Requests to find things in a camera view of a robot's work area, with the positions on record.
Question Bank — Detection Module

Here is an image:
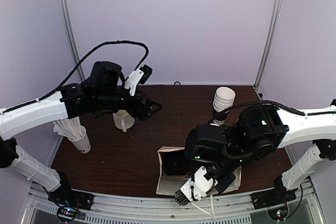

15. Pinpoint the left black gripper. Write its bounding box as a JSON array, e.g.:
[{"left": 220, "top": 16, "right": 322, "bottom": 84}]
[{"left": 95, "top": 88, "right": 163, "bottom": 121}]

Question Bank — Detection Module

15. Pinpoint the clear glass pitcher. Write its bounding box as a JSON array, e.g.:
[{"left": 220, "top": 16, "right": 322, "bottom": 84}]
[{"left": 113, "top": 110, "right": 135, "bottom": 133}]

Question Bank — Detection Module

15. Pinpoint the brown paper takeout bag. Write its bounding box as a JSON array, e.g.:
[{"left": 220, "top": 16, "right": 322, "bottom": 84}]
[{"left": 156, "top": 145, "right": 242, "bottom": 221}]

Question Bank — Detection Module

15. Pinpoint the stack of paper cups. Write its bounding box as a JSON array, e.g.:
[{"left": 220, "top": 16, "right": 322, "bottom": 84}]
[{"left": 213, "top": 87, "right": 236, "bottom": 116}]

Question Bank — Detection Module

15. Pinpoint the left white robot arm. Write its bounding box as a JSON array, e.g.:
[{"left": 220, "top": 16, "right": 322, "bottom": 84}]
[{"left": 1, "top": 61, "right": 163, "bottom": 205}]

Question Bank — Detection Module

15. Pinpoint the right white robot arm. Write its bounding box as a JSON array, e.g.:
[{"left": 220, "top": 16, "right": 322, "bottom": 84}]
[{"left": 180, "top": 100, "right": 335, "bottom": 204}]

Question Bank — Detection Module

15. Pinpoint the white cup holding straws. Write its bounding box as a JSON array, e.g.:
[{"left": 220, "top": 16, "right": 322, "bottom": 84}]
[{"left": 69, "top": 125, "right": 91, "bottom": 154}]

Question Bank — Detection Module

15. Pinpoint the bundle of wrapped straws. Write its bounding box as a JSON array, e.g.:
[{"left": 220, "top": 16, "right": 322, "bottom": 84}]
[{"left": 53, "top": 117, "right": 85, "bottom": 140}]

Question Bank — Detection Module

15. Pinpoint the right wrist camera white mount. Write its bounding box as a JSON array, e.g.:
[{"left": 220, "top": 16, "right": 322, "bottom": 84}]
[{"left": 174, "top": 166, "right": 218, "bottom": 206}]

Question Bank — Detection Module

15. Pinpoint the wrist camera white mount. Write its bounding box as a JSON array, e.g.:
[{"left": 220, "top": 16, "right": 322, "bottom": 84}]
[
  {"left": 124, "top": 65, "right": 153, "bottom": 97},
  {"left": 174, "top": 166, "right": 218, "bottom": 206}
]

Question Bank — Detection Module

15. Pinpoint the aluminium front rail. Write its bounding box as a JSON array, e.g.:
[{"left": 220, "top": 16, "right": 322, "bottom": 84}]
[{"left": 19, "top": 179, "right": 326, "bottom": 223}]

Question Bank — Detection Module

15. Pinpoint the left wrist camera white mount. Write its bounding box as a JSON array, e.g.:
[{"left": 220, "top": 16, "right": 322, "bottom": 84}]
[{"left": 124, "top": 65, "right": 153, "bottom": 97}]

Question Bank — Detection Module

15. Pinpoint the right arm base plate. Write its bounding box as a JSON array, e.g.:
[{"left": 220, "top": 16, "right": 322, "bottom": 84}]
[{"left": 251, "top": 188, "right": 297, "bottom": 209}]

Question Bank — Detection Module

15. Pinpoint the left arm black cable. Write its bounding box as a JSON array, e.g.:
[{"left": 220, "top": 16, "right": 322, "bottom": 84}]
[{"left": 0, "top": 40, "right": 150, "bottom": 114}]

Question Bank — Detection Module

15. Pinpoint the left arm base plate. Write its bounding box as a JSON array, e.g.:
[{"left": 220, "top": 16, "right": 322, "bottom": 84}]
[{"left": 47, "top": 190, "right": 94, "bottom": 210}]

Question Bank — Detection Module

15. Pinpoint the left aluminium corner post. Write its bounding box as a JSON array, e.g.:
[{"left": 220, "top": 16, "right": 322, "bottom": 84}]
[{"left": 54, "top": 0, "right": 86, "bottom": 80}]

